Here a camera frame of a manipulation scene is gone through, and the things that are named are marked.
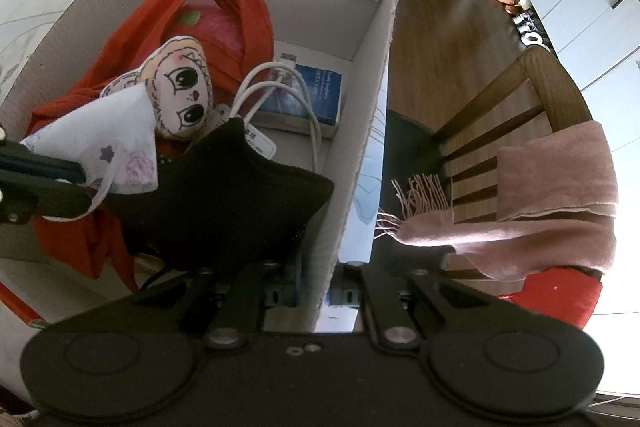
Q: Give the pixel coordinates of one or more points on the orange-red garment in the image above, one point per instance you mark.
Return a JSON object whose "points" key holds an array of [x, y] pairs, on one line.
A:
{"points": [[150, 12]]}

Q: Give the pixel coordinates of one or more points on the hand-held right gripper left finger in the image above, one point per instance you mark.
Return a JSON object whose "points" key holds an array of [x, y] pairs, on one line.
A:
{"points": [[297, 279]]}

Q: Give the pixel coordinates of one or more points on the row of shoes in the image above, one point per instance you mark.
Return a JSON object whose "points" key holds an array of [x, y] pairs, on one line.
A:
{"points": [[525, 27]]}

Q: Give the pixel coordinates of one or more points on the red fabric bundle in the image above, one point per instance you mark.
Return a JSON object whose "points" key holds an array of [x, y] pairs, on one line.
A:
{"points": [[555, 294]]}

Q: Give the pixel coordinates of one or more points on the wooden chair with black seat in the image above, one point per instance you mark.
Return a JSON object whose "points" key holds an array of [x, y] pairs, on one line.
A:
{"points": [[540, 72]]}

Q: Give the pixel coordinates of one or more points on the white printed face mask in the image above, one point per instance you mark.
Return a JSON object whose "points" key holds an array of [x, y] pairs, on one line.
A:
{"points": [[115, 132]]}

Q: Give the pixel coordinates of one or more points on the pink fuzzy plush toy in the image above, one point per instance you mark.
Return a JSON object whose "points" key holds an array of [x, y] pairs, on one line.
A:
{"points": [[220, 27]]}

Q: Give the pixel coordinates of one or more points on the cartoon face plush doll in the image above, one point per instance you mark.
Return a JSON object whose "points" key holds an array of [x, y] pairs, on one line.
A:
{"points": [[185, 92]]}

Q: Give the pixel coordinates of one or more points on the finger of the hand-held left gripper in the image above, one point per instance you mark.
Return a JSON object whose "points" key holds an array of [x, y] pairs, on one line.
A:
{"points": [[45, 202], [40, 164]]}

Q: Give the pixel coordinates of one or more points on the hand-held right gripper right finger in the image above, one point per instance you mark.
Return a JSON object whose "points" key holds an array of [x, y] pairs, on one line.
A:
{"points": [[345, 294]]}

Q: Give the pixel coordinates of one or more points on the blue paperback book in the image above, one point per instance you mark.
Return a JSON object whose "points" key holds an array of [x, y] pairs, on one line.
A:
{"points": [[325, 97]]}

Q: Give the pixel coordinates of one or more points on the white barcode hang tag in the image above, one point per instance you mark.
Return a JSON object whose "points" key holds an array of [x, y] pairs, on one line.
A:
{"points": [[260, 146]]}

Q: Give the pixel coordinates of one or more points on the pink fringed scarf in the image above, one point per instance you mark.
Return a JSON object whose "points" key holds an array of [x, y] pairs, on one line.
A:
{"points": [[550, 177]]}

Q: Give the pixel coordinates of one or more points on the white cardboard box red rim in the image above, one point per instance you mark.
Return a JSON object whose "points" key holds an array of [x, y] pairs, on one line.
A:
{"points": [[320, 7]]}

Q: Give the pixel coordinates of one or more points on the black knitted cloth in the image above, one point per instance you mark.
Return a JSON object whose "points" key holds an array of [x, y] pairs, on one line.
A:
{"points": [[225, 207]]}

